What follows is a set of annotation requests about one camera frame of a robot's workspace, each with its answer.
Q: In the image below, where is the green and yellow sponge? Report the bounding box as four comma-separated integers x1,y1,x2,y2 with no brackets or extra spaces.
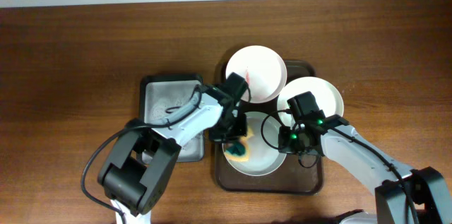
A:
223,127,254,163

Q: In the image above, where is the large white stained plate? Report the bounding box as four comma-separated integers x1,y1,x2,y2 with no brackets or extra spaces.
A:
277,76,344,117

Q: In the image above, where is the pale blue-white plate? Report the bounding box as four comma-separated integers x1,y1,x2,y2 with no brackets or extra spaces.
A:
222,112,286,177

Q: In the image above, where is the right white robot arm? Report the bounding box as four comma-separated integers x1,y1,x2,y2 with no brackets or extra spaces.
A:
278,92,451,224

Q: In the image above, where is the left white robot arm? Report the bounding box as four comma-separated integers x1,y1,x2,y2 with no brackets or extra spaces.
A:
97,73,249,223

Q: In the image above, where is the small black soapy tray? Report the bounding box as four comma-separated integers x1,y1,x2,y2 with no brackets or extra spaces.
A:
139,73,205,163

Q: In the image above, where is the pink stained plate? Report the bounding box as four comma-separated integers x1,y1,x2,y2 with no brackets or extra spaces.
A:
225,45,287,104

